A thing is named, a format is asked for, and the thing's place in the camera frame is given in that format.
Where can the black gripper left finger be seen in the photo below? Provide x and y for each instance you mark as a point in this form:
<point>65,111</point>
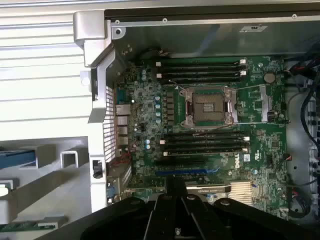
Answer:
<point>160,220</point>

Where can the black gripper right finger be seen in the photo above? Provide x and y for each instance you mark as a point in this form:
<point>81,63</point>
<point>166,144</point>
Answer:
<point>197,220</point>

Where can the black graphics card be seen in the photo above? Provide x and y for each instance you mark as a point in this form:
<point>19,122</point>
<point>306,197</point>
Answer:
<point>207,189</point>

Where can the blue expansion slot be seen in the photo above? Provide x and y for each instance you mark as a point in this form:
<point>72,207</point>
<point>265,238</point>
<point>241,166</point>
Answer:
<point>185,172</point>

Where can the silver finned heat sink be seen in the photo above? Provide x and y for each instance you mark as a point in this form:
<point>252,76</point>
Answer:
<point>241,191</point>

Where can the black expansion slot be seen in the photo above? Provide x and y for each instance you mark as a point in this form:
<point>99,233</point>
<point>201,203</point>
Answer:
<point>180,162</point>

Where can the black RAM slot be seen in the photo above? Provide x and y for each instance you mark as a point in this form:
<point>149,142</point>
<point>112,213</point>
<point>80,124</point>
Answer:
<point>200,62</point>
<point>200,74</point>
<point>200,68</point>
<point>205,153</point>
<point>200,80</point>
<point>205,142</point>
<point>205,136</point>
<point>205,148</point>

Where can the green motherboard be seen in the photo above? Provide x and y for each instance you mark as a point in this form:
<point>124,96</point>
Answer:
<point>262,150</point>

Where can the grey parts rack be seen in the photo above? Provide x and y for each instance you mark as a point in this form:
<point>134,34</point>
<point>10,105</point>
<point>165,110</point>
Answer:
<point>50,190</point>

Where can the CPU socket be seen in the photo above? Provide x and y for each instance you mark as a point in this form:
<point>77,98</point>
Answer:
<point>208,106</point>

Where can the green RAM stick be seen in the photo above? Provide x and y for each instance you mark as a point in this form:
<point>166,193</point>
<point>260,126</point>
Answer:
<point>20,227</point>

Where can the coin cell battery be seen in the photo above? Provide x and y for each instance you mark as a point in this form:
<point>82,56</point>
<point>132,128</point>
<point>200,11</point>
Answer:
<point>270,77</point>

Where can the open black PC case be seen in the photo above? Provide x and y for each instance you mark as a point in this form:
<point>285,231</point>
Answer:
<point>175,37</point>

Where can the white sticker label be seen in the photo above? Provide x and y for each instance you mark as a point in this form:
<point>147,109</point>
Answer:
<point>253,28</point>

